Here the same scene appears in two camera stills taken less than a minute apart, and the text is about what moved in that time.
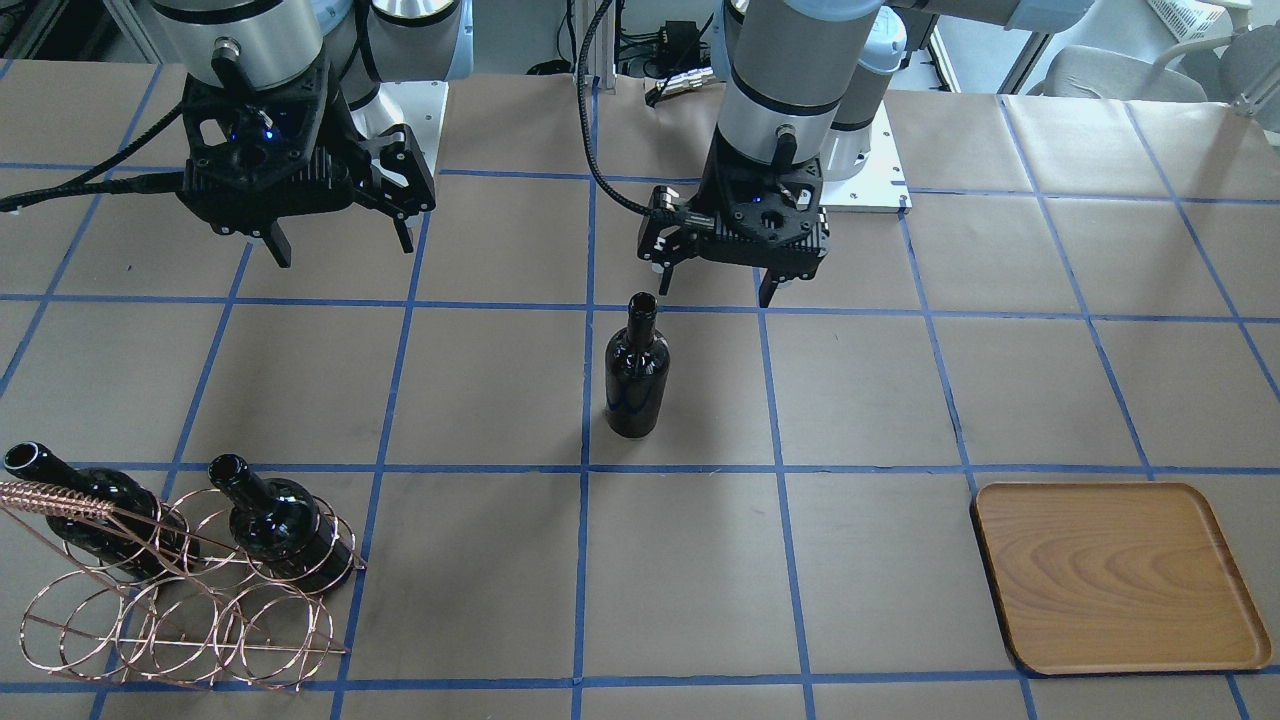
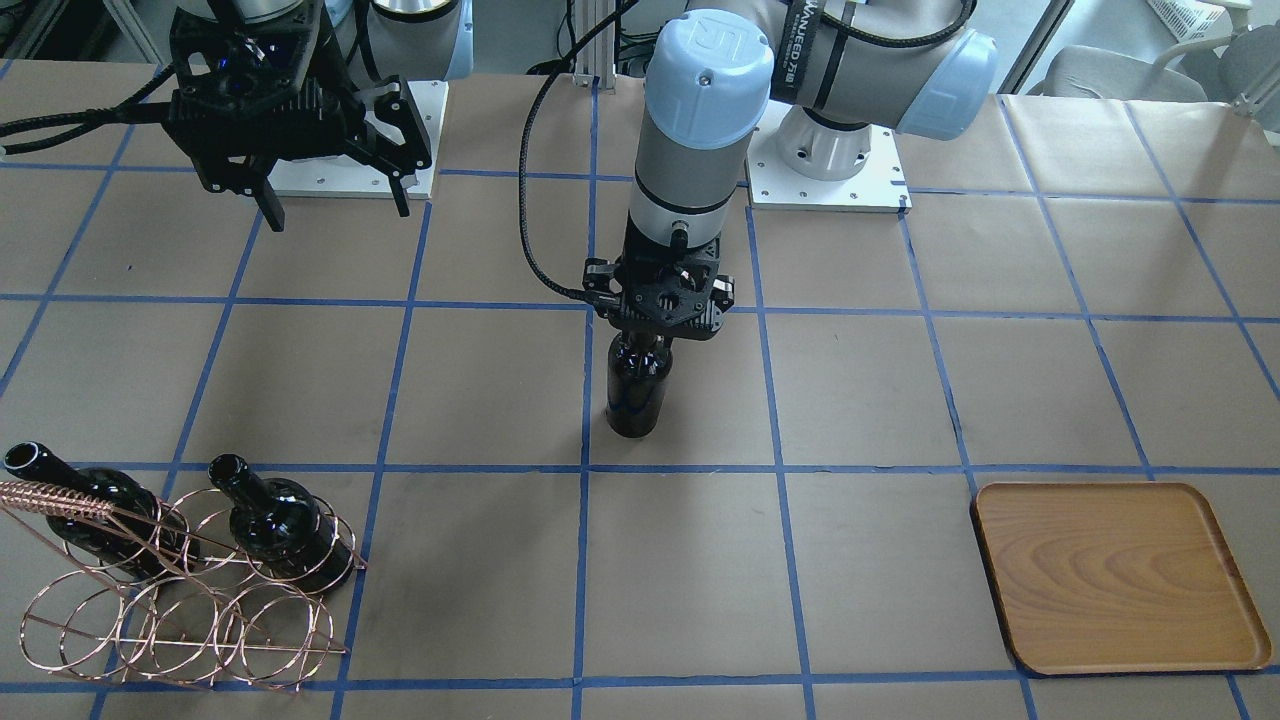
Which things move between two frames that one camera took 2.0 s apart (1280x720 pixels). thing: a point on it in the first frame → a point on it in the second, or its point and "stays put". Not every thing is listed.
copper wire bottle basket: [196, 586] stays put
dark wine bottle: [140, 532] stays put
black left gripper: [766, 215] → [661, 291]
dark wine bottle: [637, 371] stays put
